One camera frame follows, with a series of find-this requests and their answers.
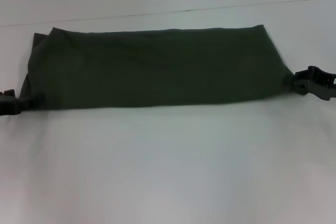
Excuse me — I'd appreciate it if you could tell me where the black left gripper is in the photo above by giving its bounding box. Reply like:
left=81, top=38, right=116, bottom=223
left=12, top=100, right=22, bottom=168
left=0, top=89, right=45, bottom=117

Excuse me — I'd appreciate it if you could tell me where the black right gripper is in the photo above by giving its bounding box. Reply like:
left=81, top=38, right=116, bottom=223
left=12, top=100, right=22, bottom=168
left=291, top=65, right=336, bottom=102

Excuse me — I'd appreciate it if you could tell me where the dark green FREE t-shirt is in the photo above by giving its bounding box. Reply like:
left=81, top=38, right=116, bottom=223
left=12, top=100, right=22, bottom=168
left=18, top=24, right=297, bottom=112

